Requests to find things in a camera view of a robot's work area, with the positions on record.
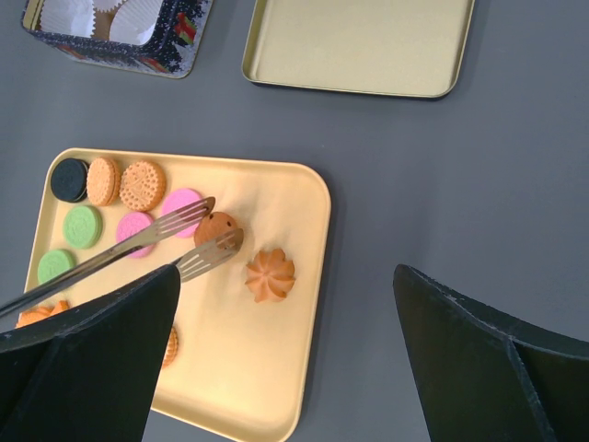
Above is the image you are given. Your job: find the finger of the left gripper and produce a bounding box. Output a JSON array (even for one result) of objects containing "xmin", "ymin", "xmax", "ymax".
[
  {"xmin": 173, "ymin": 228, "xmax": 244, "ymax": 283},
  {"xmin": 1, "ymin": 196, "xmax": 215, "ymax": 317}
]

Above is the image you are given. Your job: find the tan biscuit top right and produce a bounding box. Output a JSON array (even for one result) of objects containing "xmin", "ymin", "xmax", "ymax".
[{"xmin": 120, "ymin": 160, "xmax": 167, "ymax": 212}]

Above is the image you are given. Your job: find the green sandwich cookie lower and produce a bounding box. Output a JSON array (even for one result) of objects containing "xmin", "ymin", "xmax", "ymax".
[{"xmin": 37, "ymin": 249, "xmax": 76, "ymax": 285}]

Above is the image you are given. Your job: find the green sandwich cookie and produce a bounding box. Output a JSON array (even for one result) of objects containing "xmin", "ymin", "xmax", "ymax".
[
  {"xmin": 37, "ymin": 249, "xmax": 76, "ymax": 285},
  {"xmin": 63, "ymin": 205, "xmax": 103, "ymax": 250}
]

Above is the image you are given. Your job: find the brown chip cookie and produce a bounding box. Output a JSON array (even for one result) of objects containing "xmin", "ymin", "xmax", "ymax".
[{"xmin": 193, "ymin": 212, "xmax": 243, "ymax": 251}]

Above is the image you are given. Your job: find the square cookie tin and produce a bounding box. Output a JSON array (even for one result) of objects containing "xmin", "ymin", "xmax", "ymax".
[{"xmin": 21, "ymin": 1, "xmax": 213, "ymax": 78}]

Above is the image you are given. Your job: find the tan biscuit top left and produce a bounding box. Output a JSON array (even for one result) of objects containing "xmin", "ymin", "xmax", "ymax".
[{"xmin": 87, "ymin": 157, "xmax": 121, "ymax": 206}]

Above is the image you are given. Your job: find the white paper cup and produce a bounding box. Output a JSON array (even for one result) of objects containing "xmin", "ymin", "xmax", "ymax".
[
  {"xmin": 40, "ymin": 0, "xmax": 95, "ymax": 38},
  {"xmin": 110, "ymin": 0, "xmax": 163, "ymax": 45},
  {"xmin": 93, "ymin": 0, "xmax": 125, "ymax": 12}
]

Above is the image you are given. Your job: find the orange fish cookie lower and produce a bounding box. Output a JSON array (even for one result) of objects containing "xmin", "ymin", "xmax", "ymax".
[{"xmin": 16, "ymin": 300, "xmax": 70, "ymax": 329}]

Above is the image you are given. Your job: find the white paper cup bottom right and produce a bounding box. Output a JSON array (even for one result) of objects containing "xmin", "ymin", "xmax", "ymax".
[{"xmin": 110, "ymin": 0, "xmax": 163, "ymax": 45}]

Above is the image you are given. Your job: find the tan biscuit lower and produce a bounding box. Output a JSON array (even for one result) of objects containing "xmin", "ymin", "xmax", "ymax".
[{"xmin": 161, "ymin": 326, "xmax": 179, "ymax": 369}]

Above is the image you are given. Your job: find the yellow cookie tray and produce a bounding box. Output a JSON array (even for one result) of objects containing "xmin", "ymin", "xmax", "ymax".
[{"xmin": 23, "ymin": 146, "xmax": 332, "ymax": 442}]

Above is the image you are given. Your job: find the tan biscuit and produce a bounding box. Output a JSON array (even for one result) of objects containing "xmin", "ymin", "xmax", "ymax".
[
  {"xmin": 161, "ymin": 326, "xmax": 179, "ymax": 369},
  {"xmin": 87, "ymin": 157, "xmax": 121, "ymax": 206},
  {"xmin": 120, "ymin": 160, "xmax": 167, "ymax": 212}
]

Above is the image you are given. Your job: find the white paper cup bottom left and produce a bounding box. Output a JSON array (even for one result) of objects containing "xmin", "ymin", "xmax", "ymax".
[{"xmin": 40, "ymin": 0, "xmax": 95, "ymax": 38}]

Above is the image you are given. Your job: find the green sandwich cookie upper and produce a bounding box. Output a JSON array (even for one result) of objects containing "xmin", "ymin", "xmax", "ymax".
[{"xmin": 63, "ymin": 205, "xmax": 103, "ymax": 250}]

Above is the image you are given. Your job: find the orange swirl cookie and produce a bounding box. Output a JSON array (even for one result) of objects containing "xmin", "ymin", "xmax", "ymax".
[{"xmin": 245, "ymin": 249, "xmax": 295, "ymax": 303}]

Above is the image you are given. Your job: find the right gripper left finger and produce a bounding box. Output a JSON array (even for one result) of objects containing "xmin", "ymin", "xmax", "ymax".
[{"xmin": 1, "ymin": 264, "xmax": 180, "ymax": 441}]

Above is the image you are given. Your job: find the pink sandwich cookie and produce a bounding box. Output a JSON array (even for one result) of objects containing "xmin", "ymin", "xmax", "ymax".
[
  {"xmin": 160, "ymin": 188, "xmax": 202, "ymax": 238},
  {"xmin": 115, "ymin": 212, "xmax": 155, "ymax": 259}
]

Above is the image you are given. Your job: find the black sandwich cookie upper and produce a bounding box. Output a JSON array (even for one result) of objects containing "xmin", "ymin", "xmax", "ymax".
[{"xmin": 50, "ymin": 158, "xmax": 89, "ymax": 203}]

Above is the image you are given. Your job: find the gold tin lid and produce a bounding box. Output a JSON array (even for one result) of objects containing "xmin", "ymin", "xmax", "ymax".
[{"xmin": 242, "ymin": 0, "xmax": 475, "ymax": 99}]

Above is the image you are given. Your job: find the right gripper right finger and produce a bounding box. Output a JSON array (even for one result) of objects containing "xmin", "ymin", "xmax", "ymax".
[{"xmin": 393, "ymin": 264, "xmax": 588, "ymax": 441}]

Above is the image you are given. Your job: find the white paper cup centre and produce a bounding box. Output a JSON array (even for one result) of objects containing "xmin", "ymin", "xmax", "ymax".
[{"xmin": 93, "ymin": 0, "xmax": 125, "ymax": 12}]

